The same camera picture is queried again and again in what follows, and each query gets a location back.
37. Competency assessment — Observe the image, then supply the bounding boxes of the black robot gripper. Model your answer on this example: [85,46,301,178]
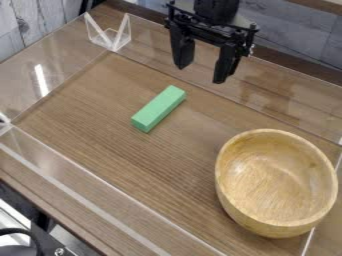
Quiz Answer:
[167,0,259,84]

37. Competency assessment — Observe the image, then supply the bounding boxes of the green rectangular block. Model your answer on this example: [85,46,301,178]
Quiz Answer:
[131,85,187,133]

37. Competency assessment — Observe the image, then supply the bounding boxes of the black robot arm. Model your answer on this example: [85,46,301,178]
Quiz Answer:
[164,0,259,84]

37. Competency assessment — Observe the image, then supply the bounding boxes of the wooden bowl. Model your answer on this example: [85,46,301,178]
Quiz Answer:
[215,129,338,239]

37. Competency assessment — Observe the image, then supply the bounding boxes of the clear acrylic tray walls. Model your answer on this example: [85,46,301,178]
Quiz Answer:
[0,15,342,256]

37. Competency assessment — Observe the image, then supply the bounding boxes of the clear acrylic corner bracket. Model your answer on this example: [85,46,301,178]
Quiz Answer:
[84,13,131,52]

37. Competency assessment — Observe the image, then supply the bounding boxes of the black metal clamp bracket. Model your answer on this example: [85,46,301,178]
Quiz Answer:
[31,221,68,256]

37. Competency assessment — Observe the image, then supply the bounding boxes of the black cable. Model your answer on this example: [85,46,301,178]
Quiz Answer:
[0,227,44,256]

